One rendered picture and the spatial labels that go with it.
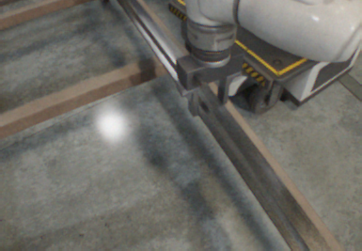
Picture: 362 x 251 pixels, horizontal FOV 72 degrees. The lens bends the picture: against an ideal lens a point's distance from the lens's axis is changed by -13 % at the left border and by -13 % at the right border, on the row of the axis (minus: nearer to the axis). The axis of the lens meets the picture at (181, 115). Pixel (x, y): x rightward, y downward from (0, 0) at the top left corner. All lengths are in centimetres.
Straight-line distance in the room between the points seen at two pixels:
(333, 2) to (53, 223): 106
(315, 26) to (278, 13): 5
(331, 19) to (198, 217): 82
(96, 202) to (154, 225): 24
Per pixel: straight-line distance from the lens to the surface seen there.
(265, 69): 100
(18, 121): 104
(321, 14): 35
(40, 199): 118
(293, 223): 53
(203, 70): 54
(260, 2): 37
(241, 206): 104
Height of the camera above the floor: 96
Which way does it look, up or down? 51 degrees down
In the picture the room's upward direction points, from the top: 3 degrees counter-clockwise
